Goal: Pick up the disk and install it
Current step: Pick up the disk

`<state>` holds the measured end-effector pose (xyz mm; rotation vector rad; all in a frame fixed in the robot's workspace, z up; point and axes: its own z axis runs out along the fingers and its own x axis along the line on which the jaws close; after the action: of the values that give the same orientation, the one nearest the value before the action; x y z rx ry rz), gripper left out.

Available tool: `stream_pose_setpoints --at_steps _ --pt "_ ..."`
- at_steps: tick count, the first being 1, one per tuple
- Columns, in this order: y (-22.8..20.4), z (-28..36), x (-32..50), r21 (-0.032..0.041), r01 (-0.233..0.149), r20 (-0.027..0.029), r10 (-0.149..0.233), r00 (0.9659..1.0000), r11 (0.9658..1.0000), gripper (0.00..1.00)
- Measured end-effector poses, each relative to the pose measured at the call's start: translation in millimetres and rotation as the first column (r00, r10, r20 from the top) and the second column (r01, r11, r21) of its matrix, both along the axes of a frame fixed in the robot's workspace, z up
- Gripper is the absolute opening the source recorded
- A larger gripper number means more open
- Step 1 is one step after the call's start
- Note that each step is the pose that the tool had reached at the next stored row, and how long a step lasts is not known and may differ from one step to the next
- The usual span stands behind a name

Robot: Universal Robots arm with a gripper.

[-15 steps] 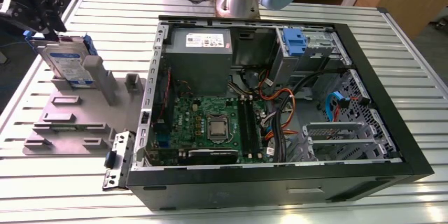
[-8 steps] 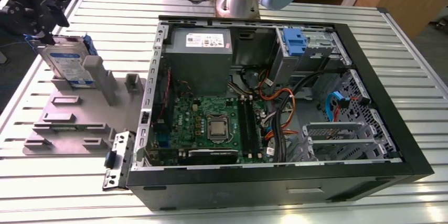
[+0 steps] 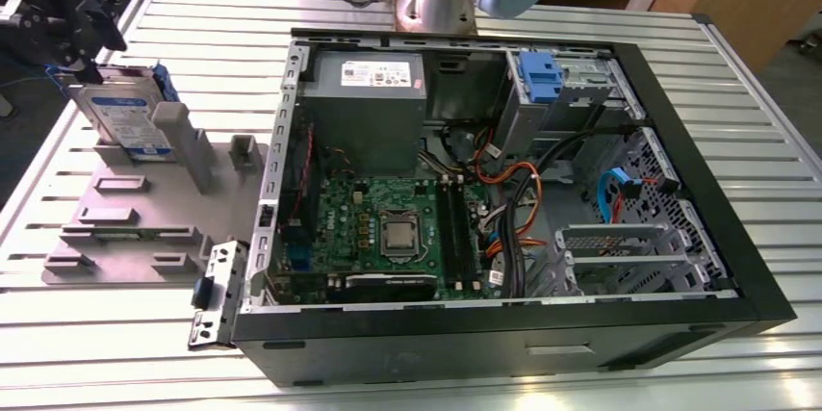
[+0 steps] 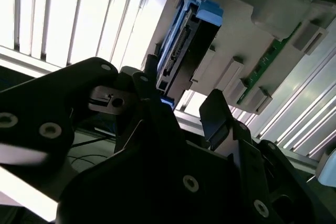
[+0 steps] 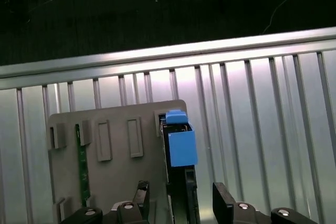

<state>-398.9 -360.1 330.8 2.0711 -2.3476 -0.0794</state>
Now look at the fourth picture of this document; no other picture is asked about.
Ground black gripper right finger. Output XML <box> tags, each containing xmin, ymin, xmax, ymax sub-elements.
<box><xmin>199</xmin><ymin>89</ymin><xmax>336</xmax><ymax>224</ymax></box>

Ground hard disk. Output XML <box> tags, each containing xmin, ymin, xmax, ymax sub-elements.
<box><xmin>154</xmin><ymin>0</ymin><xmax>224</xmax><ymax>111</ymax></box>

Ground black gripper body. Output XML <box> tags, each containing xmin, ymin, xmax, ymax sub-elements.
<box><xmin>56</xmin><ymin>140</ymin><xmax>266</xmax><ymax>224</ymax></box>

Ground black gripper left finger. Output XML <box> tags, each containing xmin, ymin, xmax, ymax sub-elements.
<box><xmin>0</xmin><ymin>55</ymin><xmax>208</xmax><ymax>206</ymax></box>

